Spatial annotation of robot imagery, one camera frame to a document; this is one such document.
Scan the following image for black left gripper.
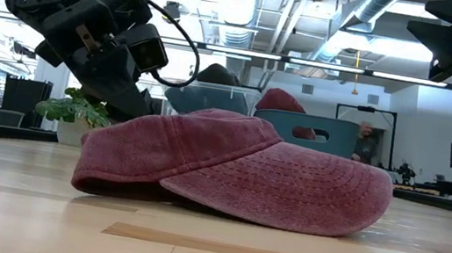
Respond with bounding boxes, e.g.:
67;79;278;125
26;0;177;127

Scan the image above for black cap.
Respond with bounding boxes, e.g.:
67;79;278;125
161;55;258;125

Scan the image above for maroon cap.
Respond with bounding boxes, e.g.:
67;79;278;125
68;89;403;247
251;84;324;142

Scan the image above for ceiling light strip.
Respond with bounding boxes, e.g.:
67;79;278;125
370;70;448;90
287;57;366;76
204;43;284;61

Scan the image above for green artificial plant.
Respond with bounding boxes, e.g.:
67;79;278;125
32;82;118;133

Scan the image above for white plant pot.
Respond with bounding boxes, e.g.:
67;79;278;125
54;114;91;148

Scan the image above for black ceiling spotlight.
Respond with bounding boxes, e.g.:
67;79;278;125
161;0;184;22

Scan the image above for black cabinet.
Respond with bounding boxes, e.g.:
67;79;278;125
0;75;55;133

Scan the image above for clear plastic bin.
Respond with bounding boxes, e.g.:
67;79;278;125
151;73;265;128

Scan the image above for person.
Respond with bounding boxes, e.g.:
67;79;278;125
350;119;384;167

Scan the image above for grey chair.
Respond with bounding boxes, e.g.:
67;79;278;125
0;108;26;131

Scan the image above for teal plastic bin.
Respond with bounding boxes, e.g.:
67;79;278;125
249;105;362;162

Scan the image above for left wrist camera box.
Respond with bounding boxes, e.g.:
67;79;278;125
113;18;175;77

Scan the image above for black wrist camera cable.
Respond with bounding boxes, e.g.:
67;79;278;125
126;0;210;92

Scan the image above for silver ribbed air duct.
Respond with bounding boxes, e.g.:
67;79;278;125
294;0;408;90
204;0;268;53

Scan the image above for yellow hanging cord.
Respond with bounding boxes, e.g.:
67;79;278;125
349;50;365;97

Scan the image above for black rectangular frame stand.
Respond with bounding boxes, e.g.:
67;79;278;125
328;101;400;170

